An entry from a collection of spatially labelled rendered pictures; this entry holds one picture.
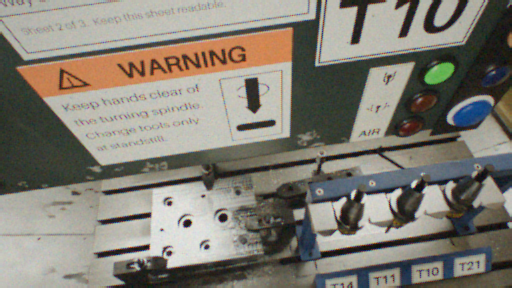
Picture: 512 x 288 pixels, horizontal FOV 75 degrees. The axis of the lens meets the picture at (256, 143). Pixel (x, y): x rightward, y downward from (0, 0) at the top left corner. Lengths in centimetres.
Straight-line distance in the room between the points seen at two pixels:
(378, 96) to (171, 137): 16
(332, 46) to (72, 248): 132
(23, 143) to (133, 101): 9
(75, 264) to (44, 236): 16
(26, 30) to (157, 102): 8
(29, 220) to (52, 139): 123
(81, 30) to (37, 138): 11
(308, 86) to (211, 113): 7
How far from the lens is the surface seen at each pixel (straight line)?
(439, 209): 75
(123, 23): 19
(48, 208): 152
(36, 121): 27
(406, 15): 22
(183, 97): 23
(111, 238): 111
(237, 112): 24
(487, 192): 80
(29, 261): 145
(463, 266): 104
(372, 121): 29
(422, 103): 28
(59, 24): 20
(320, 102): 25
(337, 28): 21
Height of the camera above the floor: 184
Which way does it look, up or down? 55 degrees down
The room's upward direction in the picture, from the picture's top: 7 degrees counter-clockwise
